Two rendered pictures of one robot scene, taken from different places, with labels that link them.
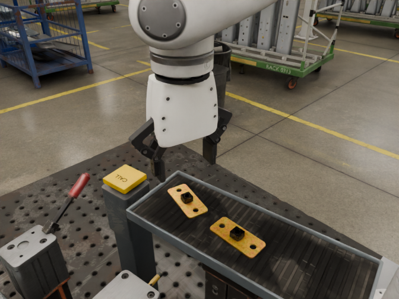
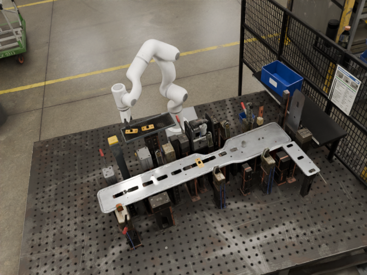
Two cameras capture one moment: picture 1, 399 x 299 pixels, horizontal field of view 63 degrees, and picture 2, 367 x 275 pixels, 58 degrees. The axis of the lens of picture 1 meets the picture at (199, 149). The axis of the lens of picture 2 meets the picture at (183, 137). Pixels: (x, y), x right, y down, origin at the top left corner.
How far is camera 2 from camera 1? 186 cm
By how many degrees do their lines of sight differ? 42
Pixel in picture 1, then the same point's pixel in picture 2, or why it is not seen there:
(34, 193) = (35, 202)
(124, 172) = (111, 139)
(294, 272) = (160, 124)
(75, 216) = (66, 189)
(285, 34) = not seen: outside the picture
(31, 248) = (110, 171)
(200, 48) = not seen: hidden behind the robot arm
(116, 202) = (116, 145)
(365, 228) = (137, 111)
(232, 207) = (140, 125)
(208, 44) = not seen: hidden behind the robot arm
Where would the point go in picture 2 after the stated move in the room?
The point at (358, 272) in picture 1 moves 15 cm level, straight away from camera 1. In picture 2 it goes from (167, 115) to (161, 103)
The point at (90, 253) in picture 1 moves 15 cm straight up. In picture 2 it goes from (91, 187) to (85, 176)
